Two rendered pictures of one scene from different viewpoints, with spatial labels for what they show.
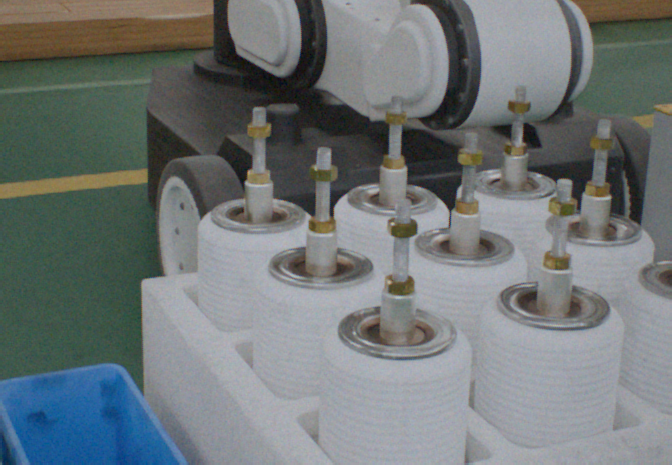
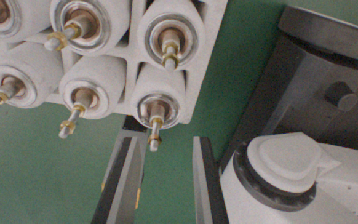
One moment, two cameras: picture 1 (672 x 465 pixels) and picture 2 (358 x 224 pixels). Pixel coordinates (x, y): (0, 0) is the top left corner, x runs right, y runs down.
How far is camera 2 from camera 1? 94 cm
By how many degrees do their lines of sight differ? 52
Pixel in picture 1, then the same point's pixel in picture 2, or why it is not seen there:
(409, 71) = (276, 150)
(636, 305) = (9, 56)
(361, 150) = (304, 124)
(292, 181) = (304, 72)
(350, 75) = (345, 157)
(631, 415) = not seen: hidden behind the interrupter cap
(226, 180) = (334, 42)
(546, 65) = not seen: hidden behind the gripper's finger
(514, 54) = (228, 190)
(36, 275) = not seen: outside the picture
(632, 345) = (21, 50)
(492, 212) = (143, 85)
